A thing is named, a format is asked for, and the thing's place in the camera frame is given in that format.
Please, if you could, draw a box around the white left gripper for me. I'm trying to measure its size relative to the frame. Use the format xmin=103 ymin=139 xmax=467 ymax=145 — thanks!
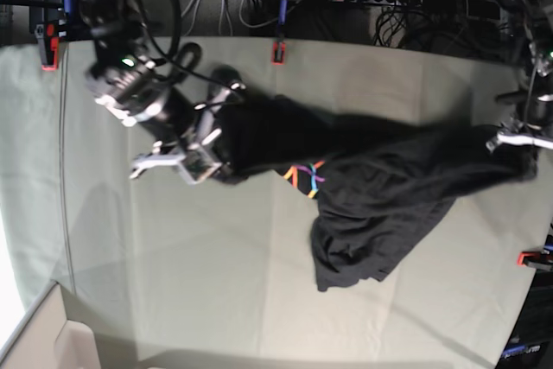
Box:
xmin=486 ymin=118 xmax=552 ymax=152

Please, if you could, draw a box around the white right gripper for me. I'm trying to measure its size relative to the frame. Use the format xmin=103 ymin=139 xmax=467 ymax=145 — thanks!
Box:
xmin=130 ymin=79 xmax=245 ymax=185

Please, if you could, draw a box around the black t-shirt with colourful logo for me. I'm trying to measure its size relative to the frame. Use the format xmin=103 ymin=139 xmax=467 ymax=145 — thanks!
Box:
xmin=214 ymin=91 xmax=537 ymax=292

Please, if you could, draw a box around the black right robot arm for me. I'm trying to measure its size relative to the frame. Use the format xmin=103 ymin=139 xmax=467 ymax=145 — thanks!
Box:
xmin=80 ymin=0 xmax=245 ymax=185

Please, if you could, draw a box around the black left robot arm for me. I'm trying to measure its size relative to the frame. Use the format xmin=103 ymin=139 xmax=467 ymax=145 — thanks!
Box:
xmin=486 ymin=0 xmax=552 ymax=152

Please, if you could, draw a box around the red black clamp right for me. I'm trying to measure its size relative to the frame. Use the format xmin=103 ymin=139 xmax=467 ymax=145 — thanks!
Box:
xmin=518 ymin=251 xmax=552 ymax=272

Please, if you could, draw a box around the red black clamp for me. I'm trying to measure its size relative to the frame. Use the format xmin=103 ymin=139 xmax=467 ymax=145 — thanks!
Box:
xmin=35 ymin=23 xmax=60 ymax=71
xmin=271 ymin=41 xmax=286 ymax=65
xmin=518 ymin=251 xmax=552 ymax=272

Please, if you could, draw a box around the red black clamp middle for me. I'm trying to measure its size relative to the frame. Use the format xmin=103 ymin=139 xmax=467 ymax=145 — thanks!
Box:
xmin=271 ymin=41 xmax=286 ymax=65

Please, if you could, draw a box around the red black clamp left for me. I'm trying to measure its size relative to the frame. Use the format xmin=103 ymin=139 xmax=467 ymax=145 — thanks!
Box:
xmin=35 ymin=23 xmax=60 ymax=71

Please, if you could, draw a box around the white box corner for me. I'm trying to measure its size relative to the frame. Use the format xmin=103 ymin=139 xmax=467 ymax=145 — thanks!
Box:
xmin=1 ymin=282 xmax=101 ymax=369

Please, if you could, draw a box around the white cable bundle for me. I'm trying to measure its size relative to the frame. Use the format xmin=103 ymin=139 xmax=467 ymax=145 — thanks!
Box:
xmin=172 ymin=0 xmax=237 ymax=37

